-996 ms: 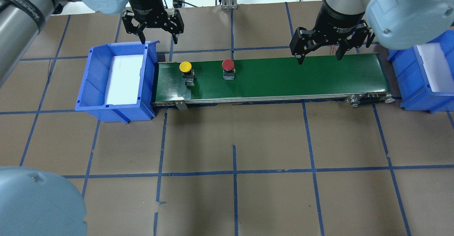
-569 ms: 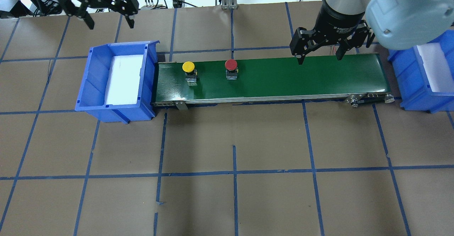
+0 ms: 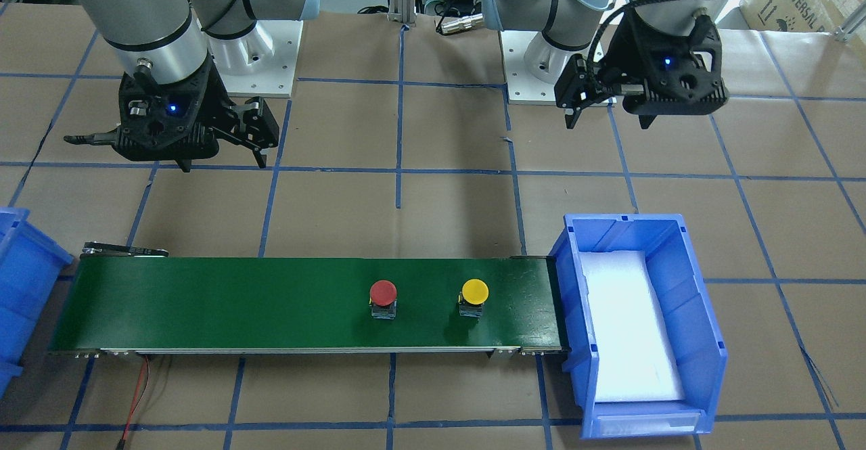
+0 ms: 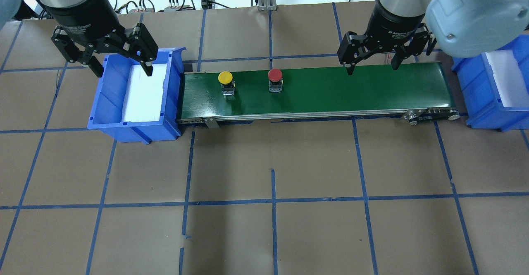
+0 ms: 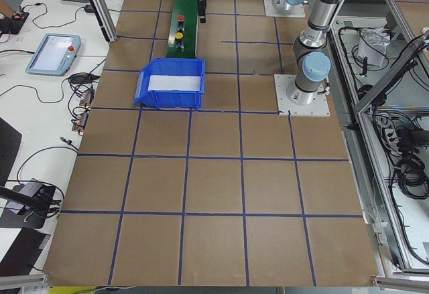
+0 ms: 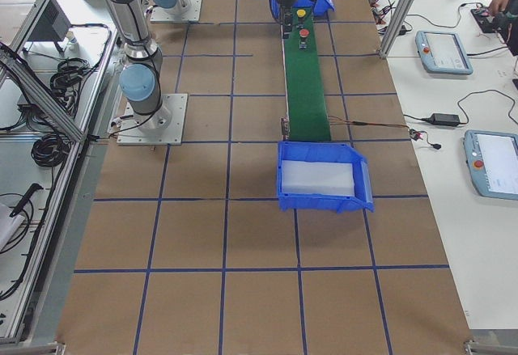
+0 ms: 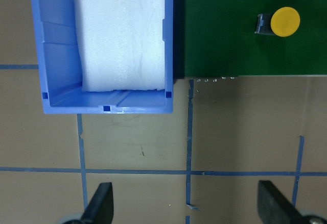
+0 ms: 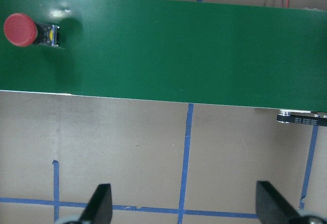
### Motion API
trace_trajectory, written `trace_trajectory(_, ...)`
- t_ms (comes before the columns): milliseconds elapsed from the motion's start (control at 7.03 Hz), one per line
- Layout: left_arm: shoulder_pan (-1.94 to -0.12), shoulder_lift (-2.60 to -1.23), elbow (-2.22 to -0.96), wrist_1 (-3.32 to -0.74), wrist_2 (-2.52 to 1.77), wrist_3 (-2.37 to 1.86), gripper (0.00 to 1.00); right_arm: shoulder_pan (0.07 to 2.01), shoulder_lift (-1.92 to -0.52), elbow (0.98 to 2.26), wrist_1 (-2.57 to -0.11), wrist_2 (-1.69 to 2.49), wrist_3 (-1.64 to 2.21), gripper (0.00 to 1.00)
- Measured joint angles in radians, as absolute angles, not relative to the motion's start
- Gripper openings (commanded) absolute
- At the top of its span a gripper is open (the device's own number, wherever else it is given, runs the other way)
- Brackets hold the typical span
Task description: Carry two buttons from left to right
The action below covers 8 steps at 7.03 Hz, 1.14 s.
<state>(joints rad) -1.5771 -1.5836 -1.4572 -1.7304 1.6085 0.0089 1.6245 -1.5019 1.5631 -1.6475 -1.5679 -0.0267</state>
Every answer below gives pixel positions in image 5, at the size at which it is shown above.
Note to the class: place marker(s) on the black power adapter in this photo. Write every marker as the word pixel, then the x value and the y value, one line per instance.
pixel 89 9

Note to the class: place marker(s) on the near teach pendant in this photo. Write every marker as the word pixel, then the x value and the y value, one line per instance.
pixel 54 55

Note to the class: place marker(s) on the yellow push button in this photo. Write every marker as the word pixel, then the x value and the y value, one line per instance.
pixel 179 44

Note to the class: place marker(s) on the white foam pad left bin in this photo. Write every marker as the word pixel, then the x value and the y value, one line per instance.
pixel 170 83

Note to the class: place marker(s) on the left blue bin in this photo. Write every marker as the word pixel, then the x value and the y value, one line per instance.
pixel 175 67

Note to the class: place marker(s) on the aluminium frame post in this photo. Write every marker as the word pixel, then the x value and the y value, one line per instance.
pixel 104 20

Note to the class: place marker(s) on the brown paper table cover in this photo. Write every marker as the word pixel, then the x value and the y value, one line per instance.
pixel 232 194

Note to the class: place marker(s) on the red push button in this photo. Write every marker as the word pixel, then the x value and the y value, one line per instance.
pixel 180 21

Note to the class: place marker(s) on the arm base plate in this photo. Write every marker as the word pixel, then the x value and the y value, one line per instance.
pixel 293 12
pixel 293 102

